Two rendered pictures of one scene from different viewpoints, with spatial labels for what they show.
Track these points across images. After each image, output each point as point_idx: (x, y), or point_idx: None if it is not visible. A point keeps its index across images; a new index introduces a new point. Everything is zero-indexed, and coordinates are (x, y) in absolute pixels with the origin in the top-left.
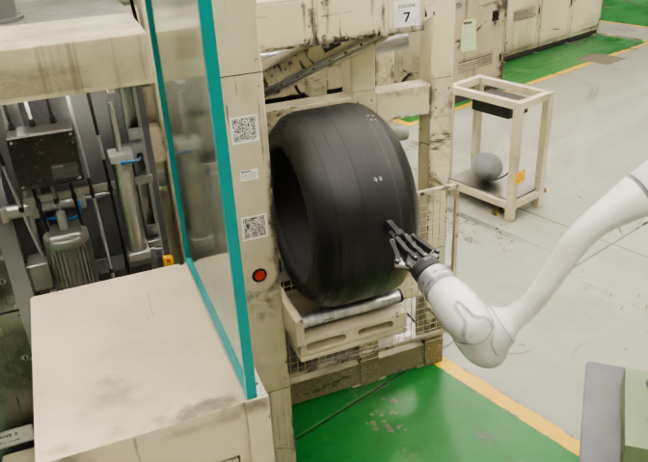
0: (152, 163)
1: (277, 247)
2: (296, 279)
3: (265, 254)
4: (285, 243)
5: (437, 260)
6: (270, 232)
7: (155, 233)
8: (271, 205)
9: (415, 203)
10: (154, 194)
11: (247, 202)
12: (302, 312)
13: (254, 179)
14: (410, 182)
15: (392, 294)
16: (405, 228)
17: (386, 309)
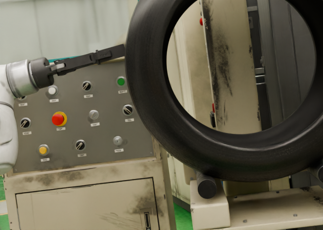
0: (269, 3)
1: (213, 82)
2: (235, 134)
3: (211, 86)
4: (293, 114)
5: (35, 60)
6: (209, 65)
7: (263, 65)
8: (205, 36)
9: (134, 35)
10: (272, 32)
11: (204, 29)
12: (273, 197)
13: (201, 7)
14: (140, 10)
15: (200, 179)
16: (124, 58)
17: (206, 199)
